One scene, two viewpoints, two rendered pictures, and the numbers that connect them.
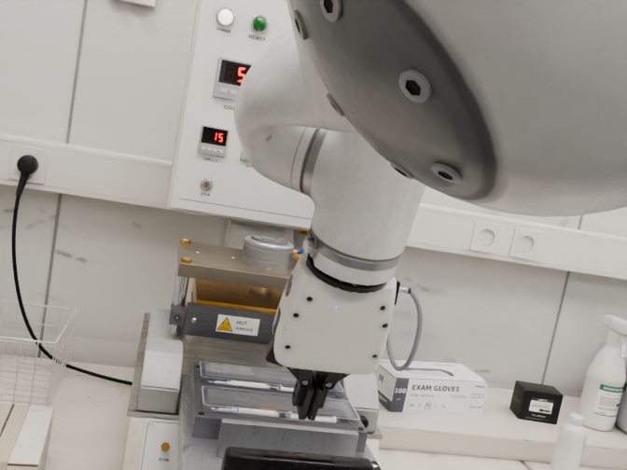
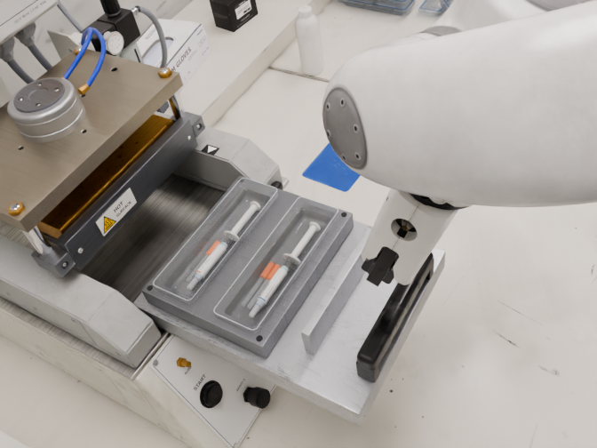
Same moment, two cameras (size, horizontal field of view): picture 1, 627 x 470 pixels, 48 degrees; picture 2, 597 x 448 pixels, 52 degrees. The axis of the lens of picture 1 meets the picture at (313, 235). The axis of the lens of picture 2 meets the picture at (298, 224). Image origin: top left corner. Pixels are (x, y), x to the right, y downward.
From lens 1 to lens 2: 0.55 m
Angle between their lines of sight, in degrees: 52
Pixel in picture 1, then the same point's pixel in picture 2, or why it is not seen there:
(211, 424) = (273, 336)
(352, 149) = not seen: hidden behind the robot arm
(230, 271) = (70, 176)
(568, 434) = (308, 28)
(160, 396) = (144, 340)
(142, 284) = not seen: outside the picture
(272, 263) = (75, 120)
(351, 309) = not seen: hidden behind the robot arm
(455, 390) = (188, 52)
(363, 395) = (259, 165)
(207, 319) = (90, 236)
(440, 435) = (218, 102)
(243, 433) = (322, 323)
